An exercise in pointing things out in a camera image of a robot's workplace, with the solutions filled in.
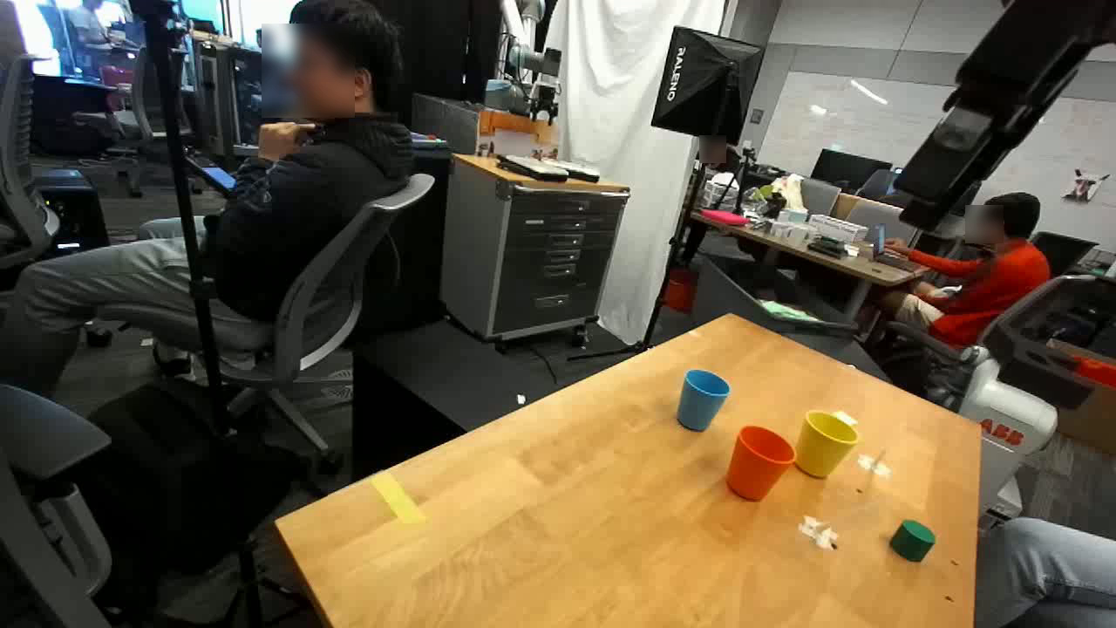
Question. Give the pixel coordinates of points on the white ABB robot base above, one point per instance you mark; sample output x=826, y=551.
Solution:
x=1010, y=431

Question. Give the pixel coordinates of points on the black keyboard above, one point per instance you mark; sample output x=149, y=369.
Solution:
x=583, y=172
x=532, y=165

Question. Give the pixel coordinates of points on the blue plastic cup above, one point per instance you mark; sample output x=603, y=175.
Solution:
x=702, y=406

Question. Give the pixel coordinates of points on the grey drawer cabinet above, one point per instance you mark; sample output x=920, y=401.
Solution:
x=530, y=262

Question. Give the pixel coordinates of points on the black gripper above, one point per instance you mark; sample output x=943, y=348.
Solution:
x=947, y=159

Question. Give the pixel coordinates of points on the black tripod stand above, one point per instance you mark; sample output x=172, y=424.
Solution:
x=188, y=175

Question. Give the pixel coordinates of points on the red bucket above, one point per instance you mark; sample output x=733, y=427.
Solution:
x=683, y=289

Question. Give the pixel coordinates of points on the person in red shirt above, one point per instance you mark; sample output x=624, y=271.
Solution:
x=988, y=289

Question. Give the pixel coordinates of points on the black light stand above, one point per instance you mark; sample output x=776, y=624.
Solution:
x=683, y=231

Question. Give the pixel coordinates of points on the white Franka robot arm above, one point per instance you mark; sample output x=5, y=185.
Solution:
x=1049, y=38

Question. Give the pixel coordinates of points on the person in blue jeans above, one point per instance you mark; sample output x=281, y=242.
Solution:
x=1049, y=569

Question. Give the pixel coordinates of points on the clear plastic jack piece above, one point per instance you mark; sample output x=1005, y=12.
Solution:
x=818, y=535
x=875, y=470

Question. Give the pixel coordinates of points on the black softbox light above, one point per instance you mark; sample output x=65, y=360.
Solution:
x=702, y=86

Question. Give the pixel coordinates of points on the orange plastic cup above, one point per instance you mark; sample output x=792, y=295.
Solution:
x=755, y=470

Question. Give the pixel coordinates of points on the yellow plastic cup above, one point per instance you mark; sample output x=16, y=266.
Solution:
x=826, y=450

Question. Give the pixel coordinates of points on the cluttered wooden desk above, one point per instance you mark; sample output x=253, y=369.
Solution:
x=814, y=248

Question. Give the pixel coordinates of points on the black covered table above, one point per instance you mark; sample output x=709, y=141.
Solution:
x=440, y=378

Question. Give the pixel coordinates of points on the grey high-back office chair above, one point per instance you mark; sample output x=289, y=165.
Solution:
x=39, y=438

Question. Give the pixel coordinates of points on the orange cardboard box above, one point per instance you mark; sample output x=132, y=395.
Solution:
x=513, y=130

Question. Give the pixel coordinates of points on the white curtain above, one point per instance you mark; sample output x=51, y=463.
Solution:
x=616, y=93

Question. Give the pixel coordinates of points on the grey mesh office chair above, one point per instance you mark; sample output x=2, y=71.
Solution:
x=334, y=296

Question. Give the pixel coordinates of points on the person in black hoodie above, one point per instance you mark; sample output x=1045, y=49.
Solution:
x=303, y=220

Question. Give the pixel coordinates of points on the green cylinder block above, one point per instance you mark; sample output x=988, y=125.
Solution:
x=911, y=542

